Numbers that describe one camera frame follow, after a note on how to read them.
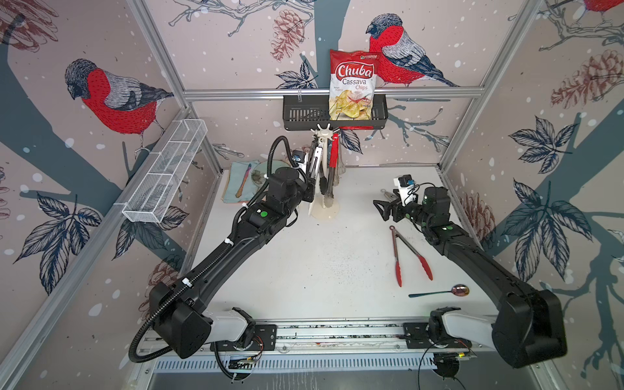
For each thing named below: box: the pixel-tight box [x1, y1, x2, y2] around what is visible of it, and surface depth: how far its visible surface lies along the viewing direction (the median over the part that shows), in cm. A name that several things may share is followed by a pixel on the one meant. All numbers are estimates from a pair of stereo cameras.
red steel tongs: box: [389, 225, 434, 288], surface depth 90 cm
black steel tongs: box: [319, 158, 328, 196], surface depth 87 cm
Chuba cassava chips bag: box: [329, 48, 378, 121], surface depth 87 cm
